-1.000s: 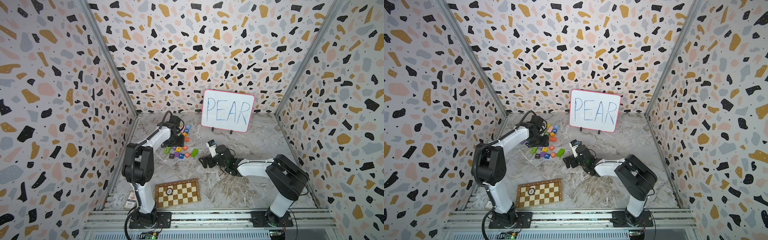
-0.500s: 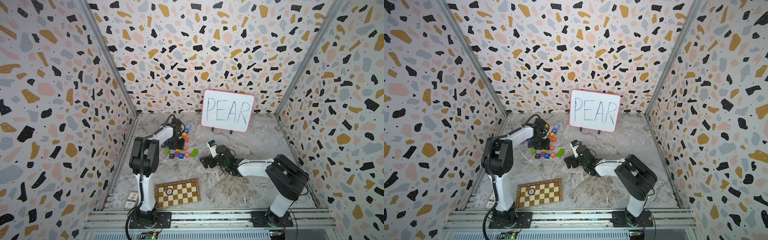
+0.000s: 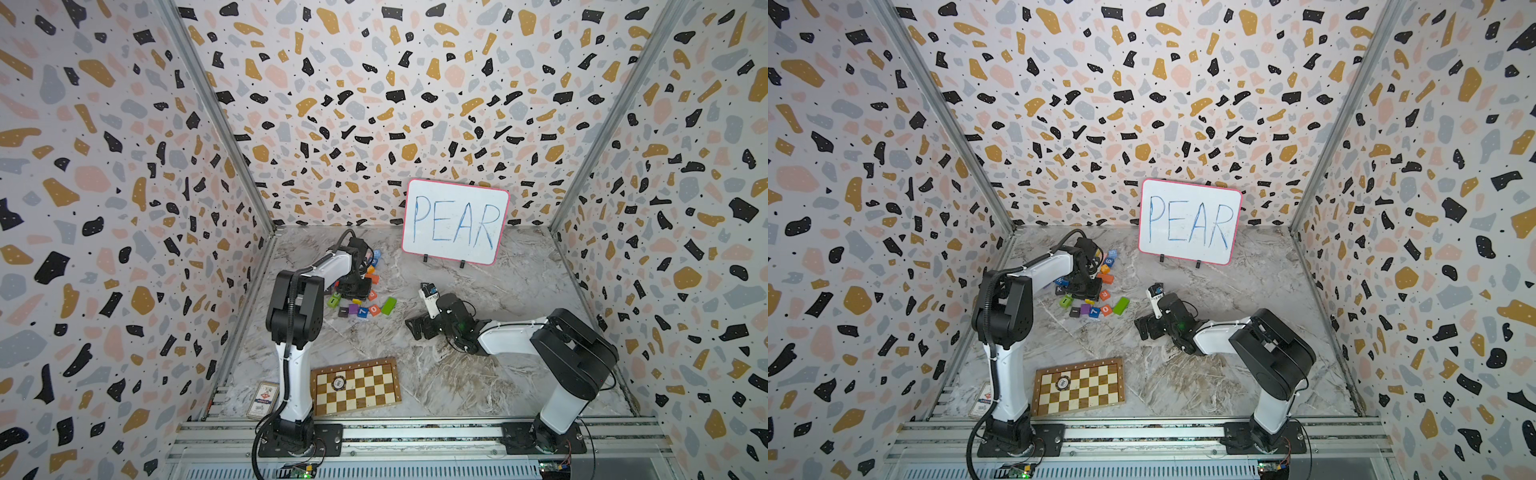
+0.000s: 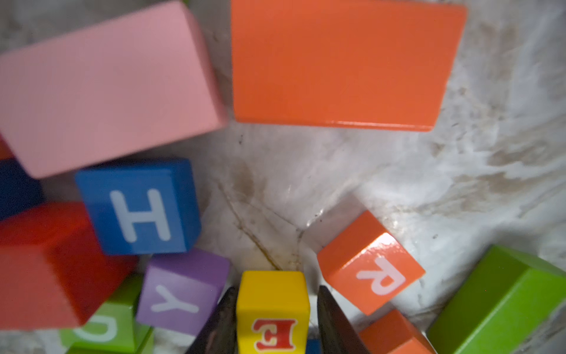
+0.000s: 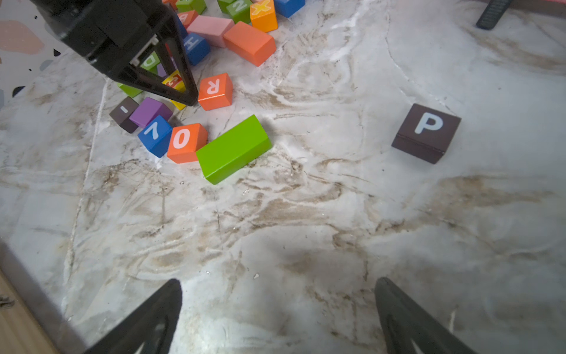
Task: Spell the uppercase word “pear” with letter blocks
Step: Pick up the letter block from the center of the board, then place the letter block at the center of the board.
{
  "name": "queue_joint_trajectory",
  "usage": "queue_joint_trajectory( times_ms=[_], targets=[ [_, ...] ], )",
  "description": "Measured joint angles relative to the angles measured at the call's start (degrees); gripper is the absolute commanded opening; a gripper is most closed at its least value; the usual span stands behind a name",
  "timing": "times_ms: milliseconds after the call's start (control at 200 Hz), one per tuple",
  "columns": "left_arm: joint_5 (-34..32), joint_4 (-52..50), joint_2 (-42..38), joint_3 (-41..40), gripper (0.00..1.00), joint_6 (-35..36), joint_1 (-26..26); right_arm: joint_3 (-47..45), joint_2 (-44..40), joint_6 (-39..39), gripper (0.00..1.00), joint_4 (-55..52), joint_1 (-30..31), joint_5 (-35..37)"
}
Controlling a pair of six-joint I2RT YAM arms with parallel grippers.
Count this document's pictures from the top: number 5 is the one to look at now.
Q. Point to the orange B block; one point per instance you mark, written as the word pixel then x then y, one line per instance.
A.
pixel 186 18

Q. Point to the wooden chessboard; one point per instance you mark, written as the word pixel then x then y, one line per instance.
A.
pixel 20 331

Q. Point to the purple Y block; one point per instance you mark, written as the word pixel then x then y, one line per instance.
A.
pixel 161 71

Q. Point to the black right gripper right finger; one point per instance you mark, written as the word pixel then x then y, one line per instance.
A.
pixel 407 326

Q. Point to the brown dash block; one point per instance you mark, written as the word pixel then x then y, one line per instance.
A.
pixel 122 114

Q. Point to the green D block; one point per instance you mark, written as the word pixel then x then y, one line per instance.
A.
pixel 151 63

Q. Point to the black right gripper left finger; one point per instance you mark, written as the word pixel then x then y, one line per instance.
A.
pixel 148 329

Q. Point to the blue H block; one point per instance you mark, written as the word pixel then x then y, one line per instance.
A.
pixel 196 48

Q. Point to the green I block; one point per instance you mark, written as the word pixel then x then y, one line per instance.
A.
pixel 129 90

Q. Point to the long green block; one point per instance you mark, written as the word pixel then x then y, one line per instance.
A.
pixel 233 150

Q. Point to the long orange block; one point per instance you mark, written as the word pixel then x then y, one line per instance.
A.
pixel 250 43

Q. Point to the orange X block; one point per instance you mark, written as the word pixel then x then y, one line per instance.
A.
pixel 263 16

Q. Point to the yellow E block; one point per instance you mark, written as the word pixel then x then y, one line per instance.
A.
pixel 175 81

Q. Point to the green N block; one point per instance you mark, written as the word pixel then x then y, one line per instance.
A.
pixel 188 5

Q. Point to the purple triangle block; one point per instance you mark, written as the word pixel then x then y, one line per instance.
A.
pixel 148 110

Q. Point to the green 2 block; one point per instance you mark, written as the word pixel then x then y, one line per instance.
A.
pixel 240 11

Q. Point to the blue 7 block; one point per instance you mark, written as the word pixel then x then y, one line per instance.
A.
pixel 156 136

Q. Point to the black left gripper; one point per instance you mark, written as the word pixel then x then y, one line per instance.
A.
pixel 115 37

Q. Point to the orange R block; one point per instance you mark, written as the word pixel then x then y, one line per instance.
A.
pixel 215 92

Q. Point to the brown P block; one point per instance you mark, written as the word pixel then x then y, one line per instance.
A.
pixel 426 133

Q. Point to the blue 9 block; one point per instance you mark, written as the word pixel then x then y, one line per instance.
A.
pixel 287 8

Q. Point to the orange 0 block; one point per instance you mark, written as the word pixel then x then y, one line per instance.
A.
pixel 185 142

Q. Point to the long pink block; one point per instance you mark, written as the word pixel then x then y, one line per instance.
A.
pixel 211 28

